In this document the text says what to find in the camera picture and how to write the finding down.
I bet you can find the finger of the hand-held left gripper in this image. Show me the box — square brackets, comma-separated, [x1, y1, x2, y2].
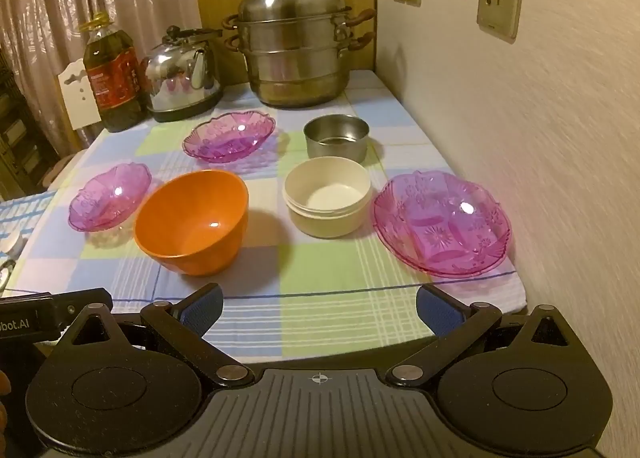
[50, 288, 114, 323]

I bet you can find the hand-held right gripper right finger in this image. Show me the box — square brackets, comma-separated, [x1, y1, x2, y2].
[385, 284, 586, 391]

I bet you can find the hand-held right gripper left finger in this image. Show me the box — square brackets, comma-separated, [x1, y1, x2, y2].
[57, 283, 256, 390]

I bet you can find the large pink glass plate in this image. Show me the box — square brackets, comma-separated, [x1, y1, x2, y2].
[371, 173, 512, 281]

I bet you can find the orange plastic bowl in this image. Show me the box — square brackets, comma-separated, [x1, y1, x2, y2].
[133, 169, 250, 277]

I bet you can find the small pink glass bowl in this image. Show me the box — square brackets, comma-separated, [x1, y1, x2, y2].
[67, 163, 153, 233]

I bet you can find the cream plastic bowl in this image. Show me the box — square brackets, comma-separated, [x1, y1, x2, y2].
[282, 156, 372, 239]

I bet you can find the oval pink glass plate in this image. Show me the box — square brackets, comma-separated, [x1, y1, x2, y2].
[181, 110, 277, 164]

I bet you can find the stainless steel bowl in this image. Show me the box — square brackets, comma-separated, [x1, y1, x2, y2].
[303, 114, 370, 162]

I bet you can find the person's left hand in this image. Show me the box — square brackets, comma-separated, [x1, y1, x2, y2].
[0, 370, 13, 436]

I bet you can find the blue patterned cloth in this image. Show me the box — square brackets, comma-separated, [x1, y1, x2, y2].
[0, 190, 59, 259]

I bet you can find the black metal rack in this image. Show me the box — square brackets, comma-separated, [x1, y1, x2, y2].
[0, 48, 62, 199]

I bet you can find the white chair back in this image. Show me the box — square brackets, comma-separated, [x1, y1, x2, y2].
[56, 56, 99, 133]

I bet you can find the cooking oil bottle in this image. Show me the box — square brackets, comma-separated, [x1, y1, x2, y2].
[81, 12, 153, 134]

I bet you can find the stainless steel kettle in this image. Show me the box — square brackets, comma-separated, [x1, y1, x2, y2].
[141, 25, 225, 123]

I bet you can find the stainless steel steamer pot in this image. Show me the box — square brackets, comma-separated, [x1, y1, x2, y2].
[222, 0, 377, 110]

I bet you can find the large beige wall outlet plate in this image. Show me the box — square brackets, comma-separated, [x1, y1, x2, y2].
[476, 0, 524, 43]

